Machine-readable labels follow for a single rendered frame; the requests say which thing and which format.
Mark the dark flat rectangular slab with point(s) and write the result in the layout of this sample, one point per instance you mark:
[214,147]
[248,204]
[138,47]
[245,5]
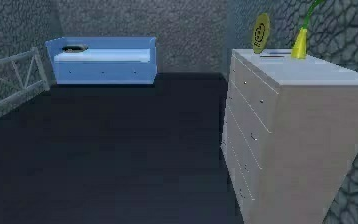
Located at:
[272,56]

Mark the dark flat object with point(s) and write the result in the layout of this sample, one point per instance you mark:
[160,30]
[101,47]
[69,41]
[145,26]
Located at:
[74,48]

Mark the yellow round disc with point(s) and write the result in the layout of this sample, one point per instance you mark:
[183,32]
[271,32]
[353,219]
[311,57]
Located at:
[261,33]

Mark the white chest of drawers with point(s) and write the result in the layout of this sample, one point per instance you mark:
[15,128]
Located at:
[303,133]

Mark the blue bed with drawers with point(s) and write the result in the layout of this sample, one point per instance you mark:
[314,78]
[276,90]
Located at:
[103,70]

